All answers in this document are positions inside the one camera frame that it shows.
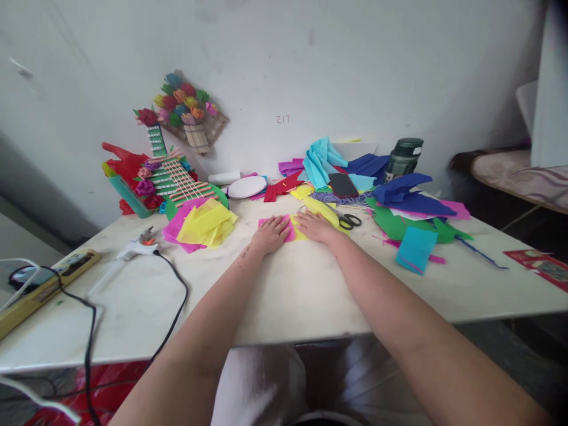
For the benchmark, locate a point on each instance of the bed with patterned mattress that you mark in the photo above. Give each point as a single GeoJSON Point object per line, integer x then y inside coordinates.
{"type": "Point", "coordinates": [510, 173]}

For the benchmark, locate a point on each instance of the long yellow wooden box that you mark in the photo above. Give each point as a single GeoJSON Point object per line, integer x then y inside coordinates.
{"type": "Point", "coordinates": [49, 288]}

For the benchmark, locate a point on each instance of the red packet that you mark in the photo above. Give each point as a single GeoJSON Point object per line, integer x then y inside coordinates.
{"type": "Point", "coordinates": [539, 266]}

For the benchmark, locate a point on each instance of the black phone with red case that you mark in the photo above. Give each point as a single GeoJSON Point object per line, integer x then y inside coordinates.
{"type": "Point", "coordinates": [343, 185]}

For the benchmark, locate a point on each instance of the purple fringe strip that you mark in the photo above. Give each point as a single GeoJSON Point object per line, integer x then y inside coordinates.
{"type": "Point", "coordinates": [324, 197]}

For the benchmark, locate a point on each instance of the yellow paper square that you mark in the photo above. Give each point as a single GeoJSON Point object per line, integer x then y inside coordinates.
{"type": "Point", "coordinates": [301, 235]}

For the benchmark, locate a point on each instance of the person's legs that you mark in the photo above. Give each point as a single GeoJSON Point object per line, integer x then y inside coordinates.
{"type": "Point", "coordinates": [262, 386]}

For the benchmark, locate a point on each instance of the green tube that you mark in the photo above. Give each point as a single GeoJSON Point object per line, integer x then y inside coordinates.
{"type": "Point", "coordinates": [128, 195]}

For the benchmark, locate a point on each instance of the pink paper sheet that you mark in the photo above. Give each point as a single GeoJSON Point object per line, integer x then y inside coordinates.
{"type": "Point", "coordinates": [459, 210]}

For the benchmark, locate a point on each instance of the magenta crepe paper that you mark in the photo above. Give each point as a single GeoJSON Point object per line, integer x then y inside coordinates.
{"type": "Point", "coordinates": [290, 166]}

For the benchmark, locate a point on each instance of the white glue gun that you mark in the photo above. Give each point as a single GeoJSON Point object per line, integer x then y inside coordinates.
{"type": "Point", "coordinates": [133, 249]}

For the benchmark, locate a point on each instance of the pile of yellow pink tissue sheets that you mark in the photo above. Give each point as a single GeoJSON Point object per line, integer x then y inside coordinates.
{"type": "Point", "coordinates": [202, 226]}

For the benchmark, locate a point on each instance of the person's right hand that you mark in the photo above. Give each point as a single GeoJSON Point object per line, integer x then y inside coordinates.
{"type": "Point", "coordinates": [320, 228]}

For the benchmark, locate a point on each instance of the paper guitar craft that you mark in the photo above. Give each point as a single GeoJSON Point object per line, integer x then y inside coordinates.
{"type": "Point", "coordinates": [177, 182]}

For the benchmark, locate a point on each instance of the red paper scraps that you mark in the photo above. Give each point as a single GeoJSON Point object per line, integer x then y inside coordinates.
{"type": "Point", "coordinates": [279, 188]}

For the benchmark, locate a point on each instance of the paper flower bouquet craft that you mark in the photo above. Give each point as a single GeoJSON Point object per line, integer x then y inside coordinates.
{"type": "Point", "coordinates": [188, 106]}

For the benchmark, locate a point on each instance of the person's left thumb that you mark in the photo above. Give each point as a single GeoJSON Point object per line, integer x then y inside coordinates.
{"type": "Point", "coordinates": [289, 230]}

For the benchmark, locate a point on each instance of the dark blue crepe paper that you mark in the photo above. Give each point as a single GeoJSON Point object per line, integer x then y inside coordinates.
{"type": "Point", "coordinates": [408, 193]}

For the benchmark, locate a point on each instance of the person's left fingers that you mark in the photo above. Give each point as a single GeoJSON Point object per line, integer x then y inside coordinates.
{"type": "Point", "coordinates": [271, 222]}

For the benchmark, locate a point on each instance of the dark green thermos bottle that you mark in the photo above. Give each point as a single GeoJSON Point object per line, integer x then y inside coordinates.
{"type": "Point", "coordinates": [406, 157]}

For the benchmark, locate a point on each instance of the yellow crepe paper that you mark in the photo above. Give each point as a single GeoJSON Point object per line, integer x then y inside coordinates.
{"type": "Point", "coordinates": [326, 212]}

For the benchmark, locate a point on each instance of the light blue crepe paper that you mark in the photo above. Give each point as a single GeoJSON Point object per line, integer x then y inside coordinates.
{"type": "Point", "coordinates": [321, 162]}

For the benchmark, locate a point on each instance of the green paper sheet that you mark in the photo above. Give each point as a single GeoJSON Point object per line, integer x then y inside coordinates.
{"type": "Point", "coordinates": [392, 224]}

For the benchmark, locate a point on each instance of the person's right thumb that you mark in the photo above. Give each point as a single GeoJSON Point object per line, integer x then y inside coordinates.
{"type": "Point", "coordinates": [300, 223]}

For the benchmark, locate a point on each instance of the person's right fingers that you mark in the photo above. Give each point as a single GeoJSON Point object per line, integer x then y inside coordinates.
{"type": "Point", "coordinates": [312, 216]}

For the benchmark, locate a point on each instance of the person's left hand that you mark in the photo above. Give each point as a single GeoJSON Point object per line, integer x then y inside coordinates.
{"type": "Point", "coordinates": [270, 234]}

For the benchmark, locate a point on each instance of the red bag under table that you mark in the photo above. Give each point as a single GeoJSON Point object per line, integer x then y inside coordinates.
{"type": "Point", "coordinates": [111, 381]}

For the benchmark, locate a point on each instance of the pink paper square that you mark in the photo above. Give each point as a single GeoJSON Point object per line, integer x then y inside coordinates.
{"type": "Point", "coordinates": [290, 237]}

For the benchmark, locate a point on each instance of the cyan paper piece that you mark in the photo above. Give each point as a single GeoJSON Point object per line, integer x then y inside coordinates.
{"type": "Point", "coordinates": [416, 249]}

